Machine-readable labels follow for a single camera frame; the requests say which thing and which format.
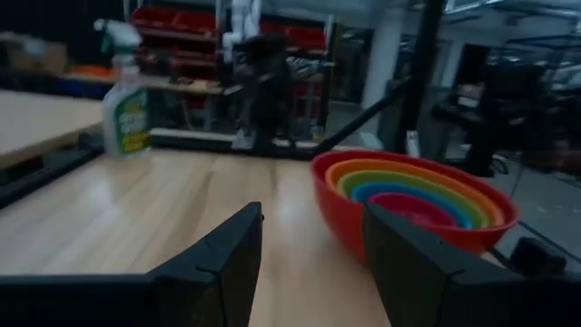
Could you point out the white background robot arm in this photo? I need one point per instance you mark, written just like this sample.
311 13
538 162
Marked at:
245 18

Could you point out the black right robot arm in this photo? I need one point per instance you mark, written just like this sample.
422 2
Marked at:
268 91

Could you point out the white round column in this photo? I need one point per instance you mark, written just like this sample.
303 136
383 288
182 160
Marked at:
383 59

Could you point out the green bowl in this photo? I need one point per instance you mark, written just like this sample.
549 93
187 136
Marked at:
349 184

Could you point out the light wood desk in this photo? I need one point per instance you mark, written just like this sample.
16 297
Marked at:
41 122

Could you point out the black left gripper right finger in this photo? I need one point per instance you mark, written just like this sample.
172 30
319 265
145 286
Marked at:
422 281

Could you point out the dark background workstation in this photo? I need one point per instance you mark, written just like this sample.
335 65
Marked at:
499 91

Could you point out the blue bowl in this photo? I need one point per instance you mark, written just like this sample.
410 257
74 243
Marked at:
363 191

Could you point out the brown cardboard box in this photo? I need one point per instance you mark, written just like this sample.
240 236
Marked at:
41 56

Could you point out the shelf with red bins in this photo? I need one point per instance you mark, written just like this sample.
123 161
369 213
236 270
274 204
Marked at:
190 22

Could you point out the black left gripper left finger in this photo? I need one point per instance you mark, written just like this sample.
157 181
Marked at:
199 281

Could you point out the clear spray bottle green label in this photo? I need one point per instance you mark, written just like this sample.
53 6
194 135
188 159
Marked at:
127 118

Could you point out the orange bowl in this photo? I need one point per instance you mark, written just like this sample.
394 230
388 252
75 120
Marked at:
408 164

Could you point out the small pink bowl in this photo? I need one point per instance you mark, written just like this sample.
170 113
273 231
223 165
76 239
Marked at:
408 209

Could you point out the small black block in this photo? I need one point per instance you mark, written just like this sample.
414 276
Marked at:
538 256

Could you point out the large red bowl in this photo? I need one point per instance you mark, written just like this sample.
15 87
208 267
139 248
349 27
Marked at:
340 213

